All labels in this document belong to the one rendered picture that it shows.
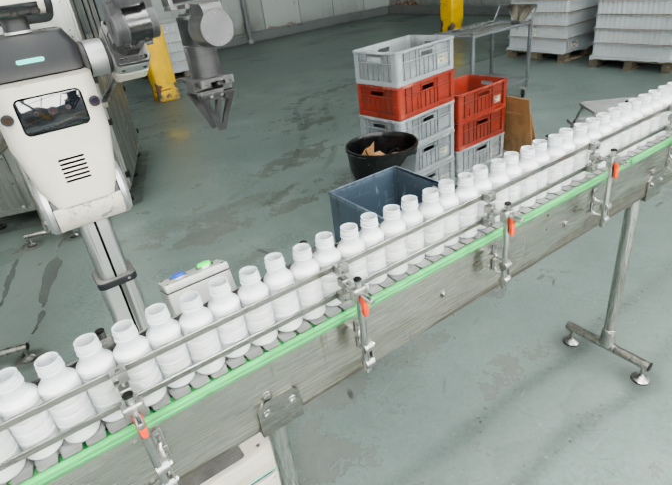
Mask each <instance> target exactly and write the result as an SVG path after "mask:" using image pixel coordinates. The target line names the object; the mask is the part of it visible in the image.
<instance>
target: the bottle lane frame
mask: <svg viewBox="0 0 672 485"><path fill-rule="evenodd" d="M671 146H672V136H671V137H669V138H667V139H666V140H664V141H661V142H660V143H658V144H655V145H654V146H652V147H649V149H647V150H645V151H643V152H641V153H639V154H637V155H636V156H634V157H630V159H628V160H626V161H625V162H629V165H628V166H622V165H621V166H620V168H619V173H618V177H617V178H616V179H615V178H613V179H612V185H611V191H610V197H609V202H611V204H612V207H611V208H610V209H609V214H608V216H609V217H610V218H611V217H613V216H614V215H616V214H617V213H619V212H621V211H622V210H624V209H626V208H627V207H629V206H631V205H632V204H634V203H635V202H637V201H639V200H640V199H642V198H644V197H645V192H646V187H647V182H648V180H649V179H650V177H651V176H652V175H654V174H656V173H657V172H659V171H661V170H663V172H664V176H663V181H662V186H663V185H665V184H667V183H668V182H670V181H671V180H672V171H670V170H668V169H667V167H665V165H666V160H667V159H668V158H670V156H668V151H669V147H671ZM669 168H671V169H672V158H670V163H669ZM606 176H607V171H606V172H603V173H602V174H600V175H598V176H597V175H596V177H594V178H592V179H589V180H588V181H587V182H585V183H581V185H579V186H577V187H573V189H572V190H570V191H568V192H566V191H565V193H564V194H562V195H560V196H557V198H555V199H553V200H549V202H547V203H545V204H544V205H541V204H540V205H541V206H540V207H538V208H536V209H532V211H530V212H529V213H527V214H523V216H521V217H520V218H522V219H524V222H523V223H522V224H521V223H518V222H516V223H515V233H514V235H513V236H511V235H510V236H509V253H508V259H509V260H510V261H511V262H512V267H511V268H510V276H511V278H513V277H514V276H516V275H518V274H519V273H521V272H523V271H524V270H526V269H528V268H529V267H531V266H532V265H534V264H536V263H537V262H539V261H541V260H542V259H544V258H546V257H547V256H549V255H550V254H552V253H554V252H555V251H557V250H559V249H560V248H562V247H564V246H565V245H567V244H568V243H570V242H572V241H573V240H575V239H577V238H578V237H580V236H582V235H583V234H585V233H586V232H588V231H590V230H591V229H593V228H595V227H596V226H598V225H599V222H598V217H600V216H597V215H594V214H593V213H592V211H590V206H591V202H593V201H595V200H594V198H592V192H593V189H594V188H597V193H596V199H597V200H601V201H603V196H604V189H605V183H606ZM662 186H661V187H662ZM600 204H602V203H599V202H596V201H595V206H594V211H595V213H598V214H601V209H600ZM494 229H495V228H494ZM502 239H503V226H502V227H500V228H499V229H495V231H493V232H491V233H489V234H485V236H483V237H482V238H480V239H478V240H476V239H474V240H475V241H474V242H472V243H470V244H468V245H464V244H463V245H464V247H463V248H461V249H459V250H457V251H455V250H453V253H452V254H450V255H448V256H446V257H444V256H442V259H440V260H438V261H437V262H435V263H433V262H431V265H429V266H427V267H425V268H423V269H421V268H419V271H418V272H416V273H414V274H412V275H408V274H406V273H405V274H406V275H407V277H406V278H405V279H403V280H401V281H399V282H397V281H395V280H393V281H394V282H395V284H393V285H391V286H390V287H388V288H382V287H381V288H382V291H380V292H378V293H376V294H375V295H370V294H368V296H370V297H371V298H372V299H374V300H375V303H374V304H373V305H370V304H369V303H368V305H369V315H368V316H367V317H366V324H367V333H368V339H370V340H371V341H374V343H375V345H374V347H375V348H374V350H373V351H374V356H375V357H376V361H377V360H379V359H380V358H382V357H384V356H385V355H387V354H389V353H390V352H392V351H394V350H395V349H397V348H398V347H400V346H402V345H403V344H405V343H407V342H408V341H410V340H412V339H413V338H415V337H416V336H418V335H420V334H421V333H423V332H425V331H426V330H428V329H429V328H431V327H433V326H434V325H436V324H438V323H439V322H441V321H443V320H444V319H446V318H447V317H449V316H451V315H452V314H454V313H456V312H457V311H459V310H461V309H462V308H464V307H465V306H467V305H469V304H470V303H472V302H474V301H475V300H477V299H479V298H480V297H482V296H483V295H485V294H487V293H488V292H490V291H492V290H493V289H495V288H497V287H498V286H500V283H499V281H498V278H499V277H500V276H501V275H500V274H498V273H496V272H494V269H491V261H492V259H493V258H494V257H495V256H494V254H493V255H492V245H493V244H494V243H496V242H497V243H498V245H497V246H498V247H497V256H498V257H501V258H502ZM339 309H340V310H341V313H339V314H337V315H335V316H333V317H331V318H329V317H327V316H326V315H325V317H326V319H327V320H326V321H324V322H322V323H320V324H318V325H316V326H315V325H313V324H311V323H310V325H311V329H309V330H307V331H305V332H303V333H301V334H299V333H297V332H296V331H295V334H296V337H294V338H292V339H290V340H288V341H286V342H282V341H281V340H278V341H279V342H280V345H279V346H277V347H275V348H273V349H271V350H269V351H266V350H265V349H263V348H262V350H263V354H262V355H260V356H258V357H256V358H254V359H252V360H249V359H248V358H246V357H245V360H246V363H245V364H243V365H241V366H239V367H237V368H236V369H234V370H232V369H231V368H230V367H227V369H228V373H226V374H224V375H222V376H221V377H219V378H217V379H213V378H212V377H211V376H209V380H210V382H209V383H207V384H206V385H204V386H202V387H200V388H198V389H194V388H193V387H192V386H190V390H191V392H190V393H189V394H187V395H185V396H183V397H181V398H179V399H177V400H175V399H174V398H173V397H172V396H171V397H170V400H171V403H170V404H168V405H166V406H164V407H162V408H160V409H159V410H157V411H154V410H153V409H152V407H150V408H149V409H150V414H149V415H147V416H145V417H144V420H145V422H146V424H147V427H148V429H149V431H150V433H151V432H153V431H154V430H156V429H158V428H160V429H161V431H162V434H163V436H164V439H165V440H164V441H162V446H164V445H166V444H167V446H168V448H169V451H170V453H171V456H170V457H169V459H170V458H171V460H172V462H173V465H171V466H172V467H171V468H172V471H173V473H174V475H175V476H176V475H178V476H179V479H180V481H181V480H183V479H184V478H186V477H188V476H189V475H191V474H192V473H194V472H196V471H197V470H199V469H201V468H202V467H204V466H206V465H207V464H209V463H210V462H212V461H214V460H215V459H217V458H219V457H220V456H222V455H224V454H225V453H227V452H228V451H230V450H232V449H233V448H235V447H237V446H238V445H240V444H241V443H243V442H245V441H246V440H248V439H250V438H251V437H253V436H255V435H256V434H258V433H259V432H261V431H262V430H261V427H260V423H259V419H258V416H257V411H258V409H259V407H260V405H261V403H262V402H264V401H266V400H268V399H270V398H271V397H273V396H274V395H276V394H278V393H279V392H281V391H283V390H285V389H286V388H288V387H290V386H292V387H295V388H298V389H299V392H300V397H301V402H302V406H304V405H305V404H307V403H309V402H310V401H312V400H313V399H315V398H317V397H318V396H320V395H322V394H323V393H325V392H327V391H328V390H330V389H331V388H333V387H335V386H336V385H338V384H340V383H341V382H343V381H344V380H346V379H348V378H349V377H351V376H353V375H354V374H356V373H358V372H359V371H361V370H362V369H364V366H363V365H362V362H361V360H362V359H363V355H362V352H361V351H360V348H359V347H357V346H356V338H355V337H356V336H357V335H358V332H355V330H354V322H353V321H354V320H356V319H358V314H357V305H356V303H355V305H354V306H352V307H350V308H348V309H346V310H343V309H341V308H339ZM18 485H161V482H160V480H159V478H158V476H157V474H156V471H155V469H154V467H153V465H152V462H151V460H150V458H149V456H148V454H147V451H146V449H145V447H144V445H143V442H142V440H141V438H140V436H139V434H138V431H137V429H136V427H135V425H134V423H133V422H132V423H130V424H129V425H128V426H127V427H125V428H123V429H121V430H119V431H117V432H115V433H114V434H111V433H110V432H109V431H108V430H106V438H104V439H102V440H100V441H98V442H97V443H95V444H93V445H91V446H87V444H86V443H85V442H83V450H82V451H80V452H78V453H76V454H74V455H72V456H70V457H68V458H67V459H63V457H62V455H59V462H58V463H57V464H55V465H53V466H52V467H50V468H48V469H46V470H44V471H42V472H38V470H37V469H36V468H34V473H33V476H32V477H31V478H29V479H27V480H25V481H23V482H21V483H20V484H18Z"/></svg>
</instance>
